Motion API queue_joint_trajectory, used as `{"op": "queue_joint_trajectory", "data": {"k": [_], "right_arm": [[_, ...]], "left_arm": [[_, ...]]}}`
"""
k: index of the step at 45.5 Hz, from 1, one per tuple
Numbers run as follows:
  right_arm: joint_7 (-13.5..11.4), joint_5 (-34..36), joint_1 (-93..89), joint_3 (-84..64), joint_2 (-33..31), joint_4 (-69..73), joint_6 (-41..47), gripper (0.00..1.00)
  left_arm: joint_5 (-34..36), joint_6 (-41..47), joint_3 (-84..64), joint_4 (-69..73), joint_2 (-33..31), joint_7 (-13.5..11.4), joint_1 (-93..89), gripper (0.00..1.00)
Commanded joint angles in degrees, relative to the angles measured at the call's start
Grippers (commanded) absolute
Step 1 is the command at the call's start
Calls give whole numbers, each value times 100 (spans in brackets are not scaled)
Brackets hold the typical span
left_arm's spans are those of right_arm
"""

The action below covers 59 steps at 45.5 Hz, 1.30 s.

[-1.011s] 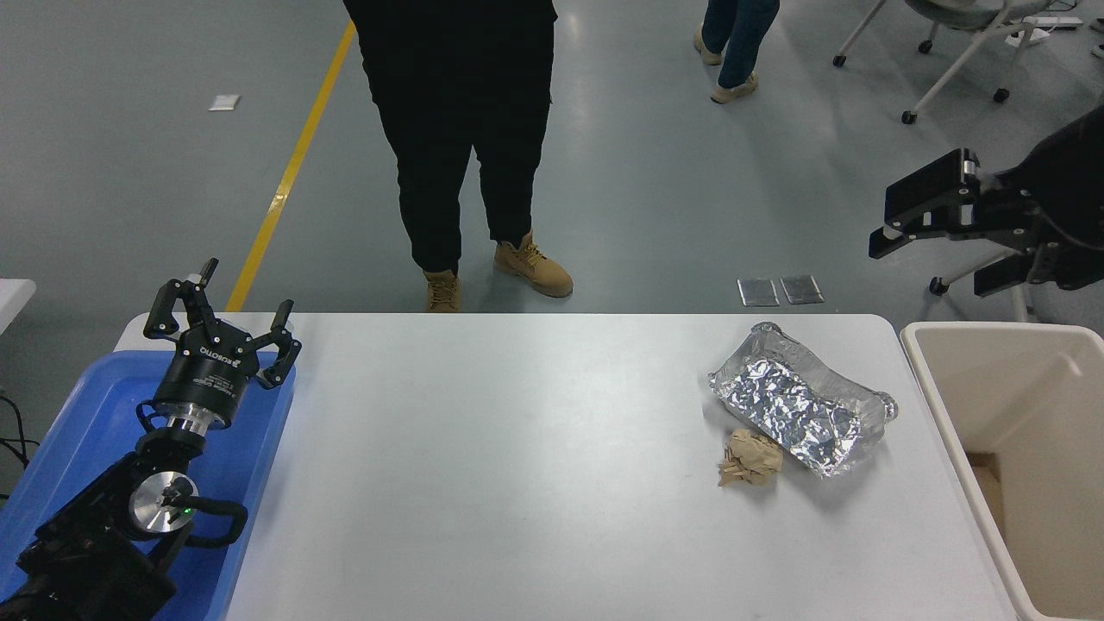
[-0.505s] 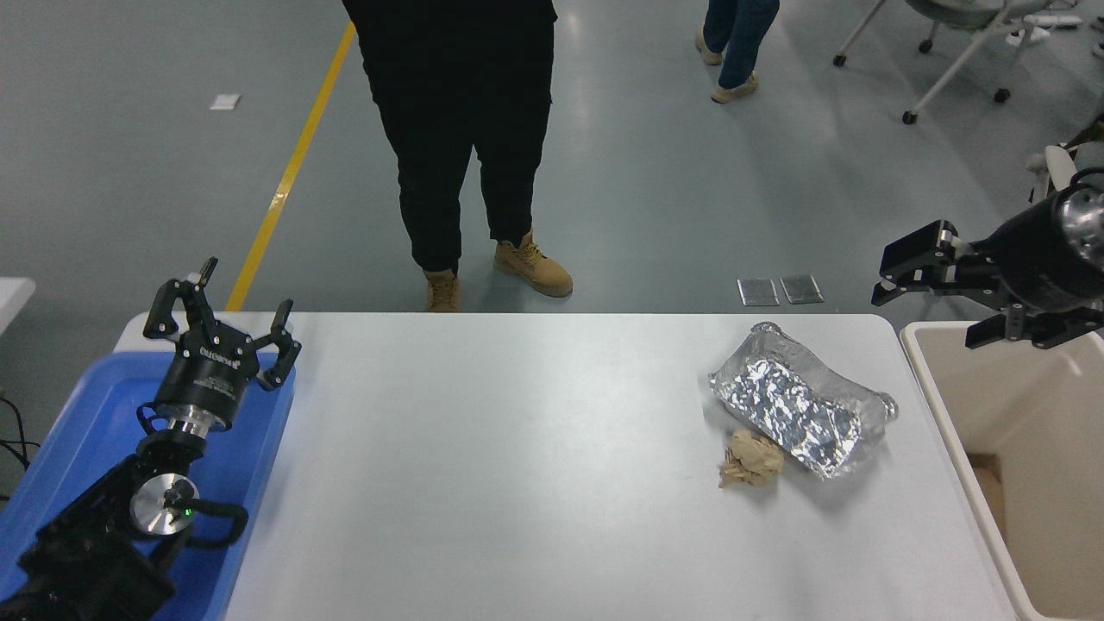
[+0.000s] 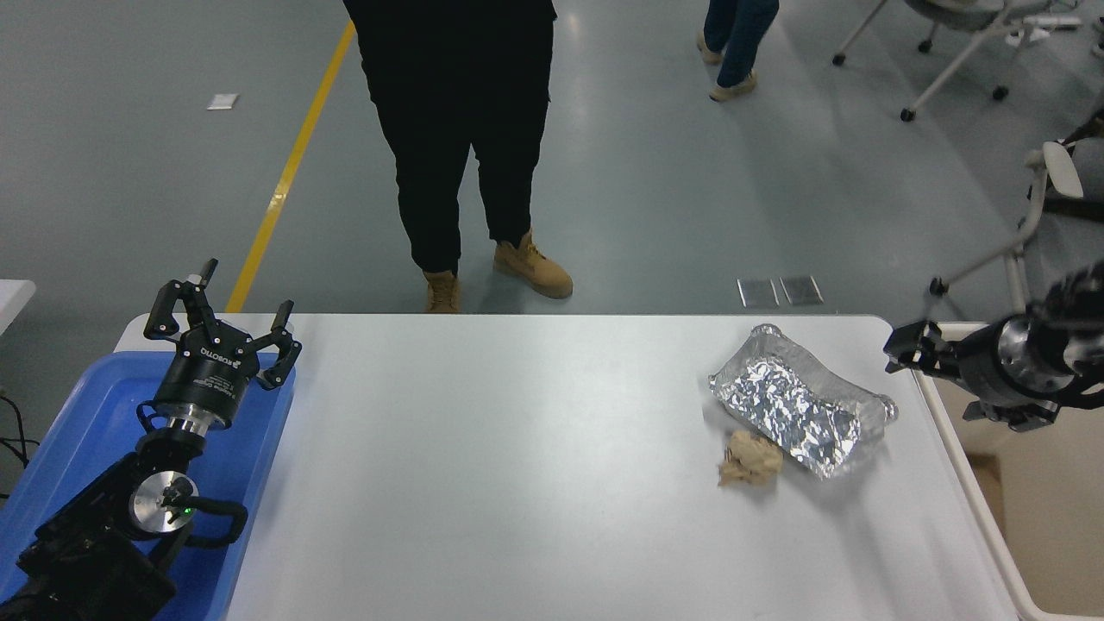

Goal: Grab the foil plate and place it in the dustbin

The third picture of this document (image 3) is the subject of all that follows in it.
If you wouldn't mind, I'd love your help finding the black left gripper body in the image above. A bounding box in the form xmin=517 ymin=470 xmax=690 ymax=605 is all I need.
xmin=155 ymin=321 xmax=260 ymax=428

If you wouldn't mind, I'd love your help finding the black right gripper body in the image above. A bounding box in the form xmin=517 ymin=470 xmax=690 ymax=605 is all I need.
xmin=954 ymin=321 xmax=1016 ymax=404

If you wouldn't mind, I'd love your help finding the rectangular foil tray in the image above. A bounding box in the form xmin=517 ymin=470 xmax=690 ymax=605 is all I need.
xmin=708 ymin=323 xmax=900 ymax=480

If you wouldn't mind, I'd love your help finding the blue plastic tray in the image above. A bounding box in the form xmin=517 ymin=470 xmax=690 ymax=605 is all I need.
xmin=0 ymin=349 xmax=297 ymax=621

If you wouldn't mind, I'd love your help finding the white wheeled chair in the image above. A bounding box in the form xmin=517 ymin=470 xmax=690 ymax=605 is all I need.
xmin=832 ymin=0 xmax=1084 ymax=123
xmin=929 ymin=112 xmax=1104 ymax=313

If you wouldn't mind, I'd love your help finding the large pale bin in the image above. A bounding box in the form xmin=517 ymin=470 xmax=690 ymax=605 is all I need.
xmin=910 ymin=322 xmax=1104 ymax=621

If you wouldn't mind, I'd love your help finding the white side table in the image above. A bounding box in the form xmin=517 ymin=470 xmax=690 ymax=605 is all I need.
xmin=0 ymin=279 xmax=38 ymax=336

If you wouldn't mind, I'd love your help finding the crumpled tan paper ball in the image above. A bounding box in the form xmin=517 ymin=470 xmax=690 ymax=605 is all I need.
xmin=718 ymin=429 xmax=784 ymax=488

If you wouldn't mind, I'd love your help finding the person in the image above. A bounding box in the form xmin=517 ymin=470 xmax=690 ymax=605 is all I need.
xmin=342 ymin=0 xmax=574 ymax=314
xmin=696 ymin=0 xmax=781 ymax=104

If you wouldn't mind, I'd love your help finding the black cable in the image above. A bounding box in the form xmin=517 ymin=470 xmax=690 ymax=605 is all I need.
xmin=0 ymin=392 xmax=41 ymax=501

